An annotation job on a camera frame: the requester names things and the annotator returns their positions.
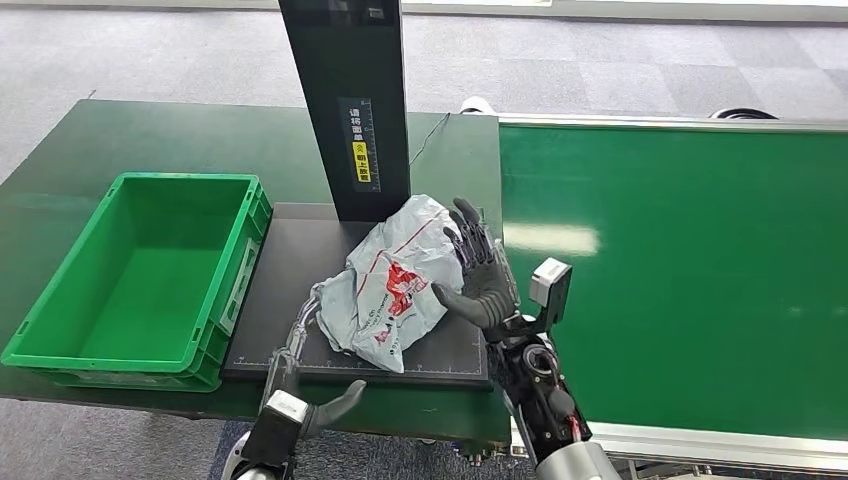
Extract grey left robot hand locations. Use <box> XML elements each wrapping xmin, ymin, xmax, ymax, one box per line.
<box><xmin>260</xmin><ymin>296</ymin><xmax>368</xmax><ymax>440</ymax></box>

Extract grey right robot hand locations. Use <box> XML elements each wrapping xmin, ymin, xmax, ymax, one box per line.
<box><xmin>430</xmin><ymin>196</ymin><xmax>523</xmax><ymax>331</ymax></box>

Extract grey poly mailer package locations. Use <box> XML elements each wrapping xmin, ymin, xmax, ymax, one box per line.
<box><xmin>310</xmin><ymin>193</ymin><xmax>467</xmax><ymax>375</ymax></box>

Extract black inbound scanning machine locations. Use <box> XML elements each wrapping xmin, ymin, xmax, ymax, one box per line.
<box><xmin>221</xmin><ymin>0</ymin><xmax>492</xmax><ymax>390</ymax></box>

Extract green conveyor belt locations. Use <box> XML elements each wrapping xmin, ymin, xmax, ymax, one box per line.
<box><xmin>496</xmin><ymin>113</ymin><xmax>848</xmax><ymax>473</ymax></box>

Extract white crate label holder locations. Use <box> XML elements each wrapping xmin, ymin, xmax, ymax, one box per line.
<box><xmin>220</xmin><ymin>238</ymin><xmax>261</xmax><ymax>337</ymax></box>

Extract green plastic crate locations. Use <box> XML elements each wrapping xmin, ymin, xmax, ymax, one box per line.
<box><xmin>1</xmin><ymin>172</ymin><xmax>274</xmax><ymax>393</ymax></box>

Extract white round object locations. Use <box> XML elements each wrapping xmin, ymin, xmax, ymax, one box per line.
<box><xmin>458</xmin><ymin>96</ymin><xmax>499</xmax><ymax>119</ymax></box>

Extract black yellow label sticker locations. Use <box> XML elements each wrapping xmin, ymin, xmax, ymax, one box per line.
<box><xmin>337</xmin><ymin>97</ymin><xmax>383</xmax><ymax>194</ymax></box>

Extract black round object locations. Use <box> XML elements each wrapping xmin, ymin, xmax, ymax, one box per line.
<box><xmin>706</xmin><ymin>107</ymin><xmax>778</xmax><ymax>123</ymax></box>

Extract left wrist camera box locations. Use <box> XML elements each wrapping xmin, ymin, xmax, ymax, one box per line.
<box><xmin>241</xmin><ymin>389</ymin><xmax>311</xmax><ymax>473</ymax></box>

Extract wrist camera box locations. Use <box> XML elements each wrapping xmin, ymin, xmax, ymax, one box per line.
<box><xmin>241</xmin><ymin>389</ymin><xmax>311</xmax><ymax>473</ymax></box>
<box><xmin>527</xmin><ymin>256</ymin><xmax>574</xmax><ymax>333</ymax></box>

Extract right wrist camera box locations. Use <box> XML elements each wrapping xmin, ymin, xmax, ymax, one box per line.
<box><xmin>527</xmin><ymin>256</ymin><xmax>574</xmax><ymax>333</ymax></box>

